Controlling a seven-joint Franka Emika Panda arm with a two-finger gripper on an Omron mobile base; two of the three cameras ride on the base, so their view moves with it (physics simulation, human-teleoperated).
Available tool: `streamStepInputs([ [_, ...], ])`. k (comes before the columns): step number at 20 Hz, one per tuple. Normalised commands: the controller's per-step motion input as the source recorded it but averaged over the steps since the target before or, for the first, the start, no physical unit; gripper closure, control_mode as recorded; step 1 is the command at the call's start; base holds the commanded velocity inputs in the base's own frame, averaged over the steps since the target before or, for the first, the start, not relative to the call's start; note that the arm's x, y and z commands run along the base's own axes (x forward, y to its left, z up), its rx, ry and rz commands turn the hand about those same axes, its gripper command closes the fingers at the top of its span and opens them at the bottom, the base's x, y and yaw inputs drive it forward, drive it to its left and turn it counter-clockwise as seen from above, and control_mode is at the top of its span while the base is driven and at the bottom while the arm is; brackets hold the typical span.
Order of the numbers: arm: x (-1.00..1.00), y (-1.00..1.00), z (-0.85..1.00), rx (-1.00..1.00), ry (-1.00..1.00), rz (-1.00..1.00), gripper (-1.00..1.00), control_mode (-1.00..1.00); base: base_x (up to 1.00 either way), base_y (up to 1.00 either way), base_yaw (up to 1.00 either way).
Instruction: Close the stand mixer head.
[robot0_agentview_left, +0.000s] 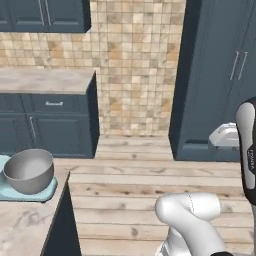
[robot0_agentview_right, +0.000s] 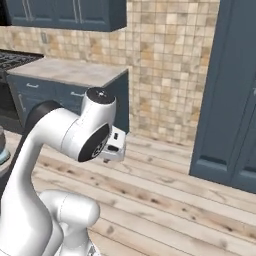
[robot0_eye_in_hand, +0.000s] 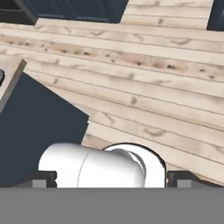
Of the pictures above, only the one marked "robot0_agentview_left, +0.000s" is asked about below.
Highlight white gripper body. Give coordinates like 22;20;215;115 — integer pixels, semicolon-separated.
208;122;240;149

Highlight dark blue tall cupboard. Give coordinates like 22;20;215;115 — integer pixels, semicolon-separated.
167;0;256;163

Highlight dark blue base cupboards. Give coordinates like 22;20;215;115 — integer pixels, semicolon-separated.
0;71;101;160

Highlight dark blue island cupboard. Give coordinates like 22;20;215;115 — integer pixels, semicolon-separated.
42;172;83;256

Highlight grey metal mixing bowl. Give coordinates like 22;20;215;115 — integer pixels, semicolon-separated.
2;148;55;196

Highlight dark blue wall cupboards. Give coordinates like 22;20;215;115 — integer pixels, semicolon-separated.
0;0;92;34

